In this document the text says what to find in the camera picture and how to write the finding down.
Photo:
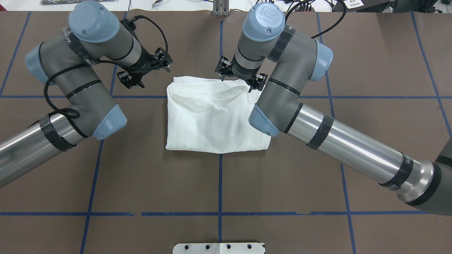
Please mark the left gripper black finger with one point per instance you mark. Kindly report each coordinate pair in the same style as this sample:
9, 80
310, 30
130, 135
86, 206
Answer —
164, 60
131, 79

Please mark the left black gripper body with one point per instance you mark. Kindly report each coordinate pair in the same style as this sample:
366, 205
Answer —
143, 66

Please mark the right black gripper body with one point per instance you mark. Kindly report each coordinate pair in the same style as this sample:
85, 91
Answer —
242, 74

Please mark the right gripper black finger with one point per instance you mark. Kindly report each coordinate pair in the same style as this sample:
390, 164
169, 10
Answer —
224, 68
257, 82

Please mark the white long-sleeve printed shirt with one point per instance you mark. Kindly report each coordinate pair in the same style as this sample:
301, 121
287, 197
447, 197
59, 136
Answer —
210, 115

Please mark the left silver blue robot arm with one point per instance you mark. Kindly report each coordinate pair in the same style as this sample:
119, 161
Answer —
82, 106

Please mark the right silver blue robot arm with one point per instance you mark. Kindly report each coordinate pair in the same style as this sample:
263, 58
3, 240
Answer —
276, 59

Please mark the white labelled black box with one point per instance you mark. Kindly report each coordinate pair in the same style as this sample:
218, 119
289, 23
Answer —
354, 5

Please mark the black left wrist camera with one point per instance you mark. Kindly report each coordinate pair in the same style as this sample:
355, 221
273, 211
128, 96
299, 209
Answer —
129, 24

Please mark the aluminium frame post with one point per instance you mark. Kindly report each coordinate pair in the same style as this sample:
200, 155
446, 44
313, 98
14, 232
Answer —
221, 7

